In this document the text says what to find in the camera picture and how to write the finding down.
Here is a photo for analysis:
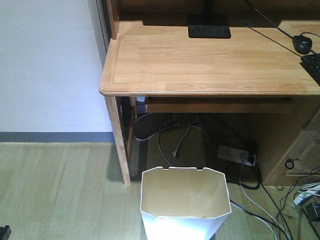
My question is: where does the white trash bin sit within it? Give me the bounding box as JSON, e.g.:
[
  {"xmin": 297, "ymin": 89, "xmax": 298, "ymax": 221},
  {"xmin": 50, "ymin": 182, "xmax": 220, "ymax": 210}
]
[{"xmin": 140, "ymin": 166, "xmax": 232, "ymax": 240}]

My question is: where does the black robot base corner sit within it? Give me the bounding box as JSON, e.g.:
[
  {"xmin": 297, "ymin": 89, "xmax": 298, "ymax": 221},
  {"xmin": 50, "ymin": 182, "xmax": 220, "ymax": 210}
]
[{"xmin": 0, "ymin": 225, "xmax": 12, "ymax": 240}]

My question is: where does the wooden desk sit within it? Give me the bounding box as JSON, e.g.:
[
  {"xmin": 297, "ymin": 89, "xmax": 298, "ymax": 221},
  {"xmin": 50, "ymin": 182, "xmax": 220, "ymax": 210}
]
[{"xmin": 99, "ymin": 0, "xmax": 320, "ymax": 184}]

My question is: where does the white power strip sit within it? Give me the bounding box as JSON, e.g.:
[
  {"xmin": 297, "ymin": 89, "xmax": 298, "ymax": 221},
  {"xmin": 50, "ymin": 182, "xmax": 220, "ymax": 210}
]
[{"xmin": 217, "ymin": 145, "xmax": 256, "ymax": 166}]

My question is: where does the black monitor stand base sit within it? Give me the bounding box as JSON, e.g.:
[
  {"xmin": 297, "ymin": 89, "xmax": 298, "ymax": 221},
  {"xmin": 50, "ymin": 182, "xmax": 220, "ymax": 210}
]
[{"xmin": 187, "ymin": 0, "xmax": 232, "ymax": 39}]

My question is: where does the wooden drawer cabinet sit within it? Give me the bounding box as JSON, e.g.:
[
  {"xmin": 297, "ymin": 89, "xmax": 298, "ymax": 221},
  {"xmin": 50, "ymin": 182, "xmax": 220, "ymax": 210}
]
[{"xmin": 260, "ymin": 104, "xmax": 320, "ymax": 186}]

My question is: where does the black keyboard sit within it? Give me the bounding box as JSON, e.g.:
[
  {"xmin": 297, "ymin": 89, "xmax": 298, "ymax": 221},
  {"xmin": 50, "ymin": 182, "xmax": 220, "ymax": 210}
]
[{"xmin": 300, "ymin": 54, "xmax": 320, "ymax": 85}]

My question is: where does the grey cable with plug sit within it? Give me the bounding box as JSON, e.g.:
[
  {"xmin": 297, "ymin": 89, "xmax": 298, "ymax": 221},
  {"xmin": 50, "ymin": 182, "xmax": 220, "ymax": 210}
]
[{"xmin": 132, "ymin": 112, "xmax": 192, "ymax": 159}]

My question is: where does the white floor cable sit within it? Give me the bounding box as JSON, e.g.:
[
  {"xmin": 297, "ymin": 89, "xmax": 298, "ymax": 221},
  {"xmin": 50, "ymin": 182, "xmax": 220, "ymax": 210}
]
[{"xmin": 239, "ymin": 162, "xmax": 283, "ymax": 240}]

